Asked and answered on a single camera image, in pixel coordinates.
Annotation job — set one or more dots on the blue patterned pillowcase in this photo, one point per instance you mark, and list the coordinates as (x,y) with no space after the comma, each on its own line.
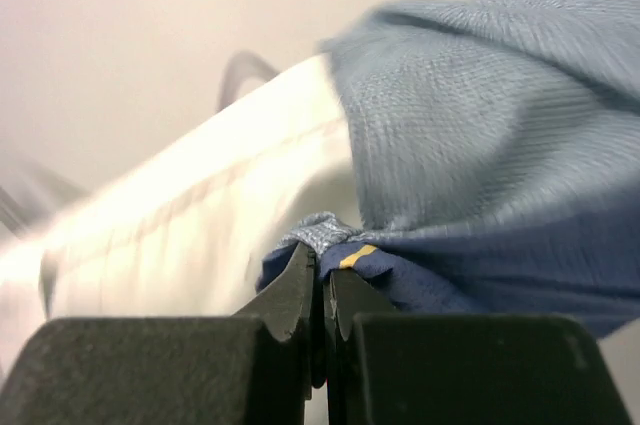
(495,147)

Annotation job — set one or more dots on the white pillow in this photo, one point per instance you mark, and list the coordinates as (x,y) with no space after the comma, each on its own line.
(203,227)

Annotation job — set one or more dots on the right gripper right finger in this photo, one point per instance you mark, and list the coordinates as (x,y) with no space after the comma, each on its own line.
(389,367)

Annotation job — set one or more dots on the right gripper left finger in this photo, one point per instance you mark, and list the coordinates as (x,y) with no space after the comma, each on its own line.
(253,367)

